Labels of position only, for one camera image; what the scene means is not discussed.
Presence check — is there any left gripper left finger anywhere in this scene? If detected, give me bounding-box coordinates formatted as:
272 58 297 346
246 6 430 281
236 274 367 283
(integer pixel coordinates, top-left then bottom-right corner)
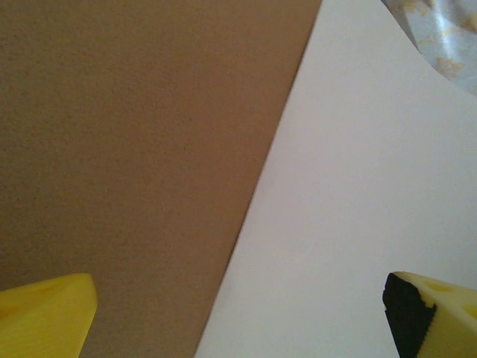
0 272 99 358

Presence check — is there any building photo print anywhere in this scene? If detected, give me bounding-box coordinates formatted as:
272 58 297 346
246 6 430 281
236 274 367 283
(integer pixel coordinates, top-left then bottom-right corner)
195 0 477 358

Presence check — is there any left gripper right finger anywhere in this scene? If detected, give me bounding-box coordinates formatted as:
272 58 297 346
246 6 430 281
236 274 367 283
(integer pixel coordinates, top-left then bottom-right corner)
382 271 477 358

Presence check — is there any brown backing board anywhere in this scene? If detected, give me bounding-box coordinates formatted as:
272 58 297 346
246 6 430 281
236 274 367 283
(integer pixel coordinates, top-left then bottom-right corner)
0 0 323 358

